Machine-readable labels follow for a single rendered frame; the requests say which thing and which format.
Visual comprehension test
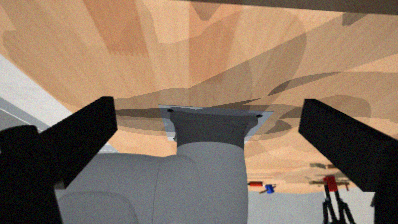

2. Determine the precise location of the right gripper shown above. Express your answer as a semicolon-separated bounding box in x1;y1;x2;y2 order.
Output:
322;185;356;224

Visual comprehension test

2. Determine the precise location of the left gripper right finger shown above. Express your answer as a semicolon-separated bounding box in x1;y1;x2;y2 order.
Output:
298;99;398;224

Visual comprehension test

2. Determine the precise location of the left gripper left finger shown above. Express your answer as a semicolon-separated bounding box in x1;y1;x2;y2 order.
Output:
0;96;118;224

